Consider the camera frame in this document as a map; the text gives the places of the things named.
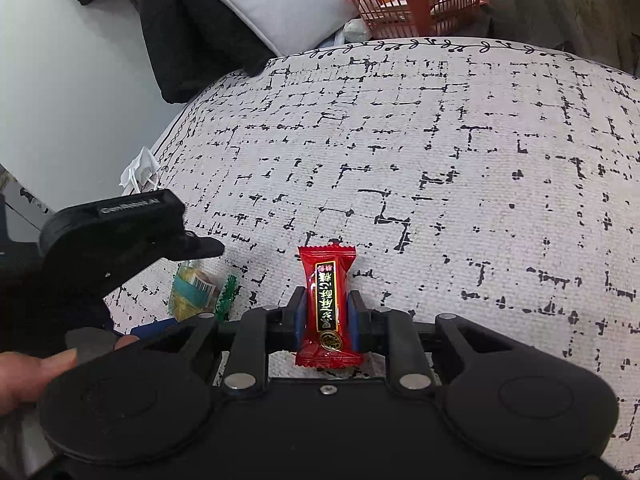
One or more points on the green yellow cookie packet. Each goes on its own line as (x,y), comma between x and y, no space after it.
(195,292)

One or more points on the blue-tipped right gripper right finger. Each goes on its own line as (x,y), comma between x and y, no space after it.
(392,335)

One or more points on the person's left hand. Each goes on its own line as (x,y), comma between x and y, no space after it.
(24,377)

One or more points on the white black patterned blanket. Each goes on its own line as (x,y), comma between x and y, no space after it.
(494,180)

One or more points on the red candy bar packet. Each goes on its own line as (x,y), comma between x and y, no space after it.
(327,341)

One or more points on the black jacket on chair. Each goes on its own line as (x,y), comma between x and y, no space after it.
(192,43)

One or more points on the red plastic basket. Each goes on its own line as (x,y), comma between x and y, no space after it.
(392,19)

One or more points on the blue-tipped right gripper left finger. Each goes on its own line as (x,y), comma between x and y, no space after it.
(252,339)

